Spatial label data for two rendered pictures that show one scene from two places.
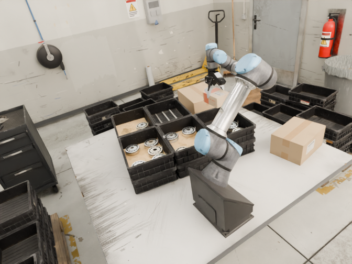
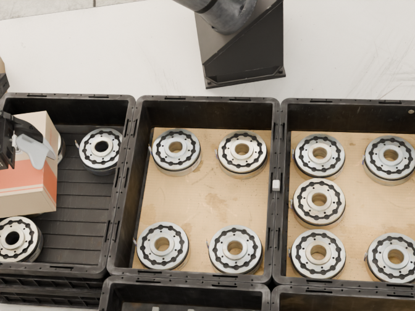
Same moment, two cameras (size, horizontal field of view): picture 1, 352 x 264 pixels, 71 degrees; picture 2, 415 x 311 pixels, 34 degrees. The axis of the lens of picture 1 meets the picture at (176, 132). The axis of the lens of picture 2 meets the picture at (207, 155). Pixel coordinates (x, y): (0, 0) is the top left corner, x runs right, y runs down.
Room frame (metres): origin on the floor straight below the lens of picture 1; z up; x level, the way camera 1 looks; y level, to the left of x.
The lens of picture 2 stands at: (2.00, 0.28, 2.06)
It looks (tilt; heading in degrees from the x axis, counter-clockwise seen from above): 58 degrees down; 210
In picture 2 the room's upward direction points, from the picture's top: 11 degrees counter-clockwise
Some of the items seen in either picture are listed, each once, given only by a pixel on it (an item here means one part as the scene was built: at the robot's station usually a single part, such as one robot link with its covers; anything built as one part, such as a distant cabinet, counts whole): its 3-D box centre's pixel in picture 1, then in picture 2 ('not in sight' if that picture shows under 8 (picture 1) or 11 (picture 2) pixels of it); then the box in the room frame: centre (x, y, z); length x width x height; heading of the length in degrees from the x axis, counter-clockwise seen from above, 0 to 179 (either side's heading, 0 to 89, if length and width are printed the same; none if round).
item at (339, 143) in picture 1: (321, 138); not in sight; (1.83, -1.35, 0.37); 0.40 x 0.30 x 0.45; 26
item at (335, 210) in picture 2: (155, 150); (318, 200); (1.39, 0.16, 0.86); 0.10 x 0.10 x 0.01
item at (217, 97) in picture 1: (216, 97); (16, 165); (1.60, -0.33, 1.08); 0.16 x 0.12 x 0.07; 26
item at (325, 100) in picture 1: (309, 109); not in sight; (2.37, -1.54, 0.37); 0.42 x 0.34 x 0.46; 26
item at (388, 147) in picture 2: not in sight; (390, 155); (1.25, 0.27, 0.86); 0.05 x 0.05 x 0.01
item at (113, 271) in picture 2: (185, 133); (198, 182); (1.46, -0.06, 0.92); 0.40 x 0.30 x 0.02; 15
